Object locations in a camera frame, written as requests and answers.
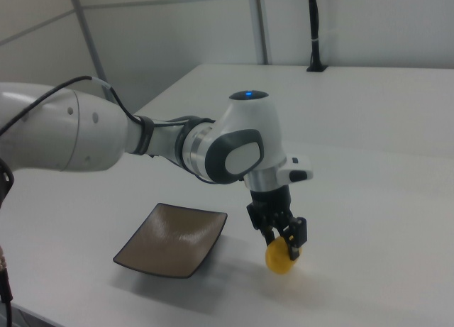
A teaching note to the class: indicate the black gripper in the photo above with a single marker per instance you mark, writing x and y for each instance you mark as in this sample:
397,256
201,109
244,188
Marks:
271,204

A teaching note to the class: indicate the black pole with base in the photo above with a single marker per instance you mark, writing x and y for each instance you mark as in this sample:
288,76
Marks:
314,29

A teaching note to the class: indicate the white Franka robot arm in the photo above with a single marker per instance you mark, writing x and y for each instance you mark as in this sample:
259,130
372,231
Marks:
244,128

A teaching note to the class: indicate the yellow potato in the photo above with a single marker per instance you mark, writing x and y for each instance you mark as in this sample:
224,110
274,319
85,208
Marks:
278,257

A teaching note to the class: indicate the grey vertical wall profile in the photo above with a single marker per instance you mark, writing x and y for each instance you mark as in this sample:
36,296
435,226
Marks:
262,25

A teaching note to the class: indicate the square brown ceramic plate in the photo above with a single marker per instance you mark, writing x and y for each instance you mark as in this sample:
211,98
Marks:
174,240

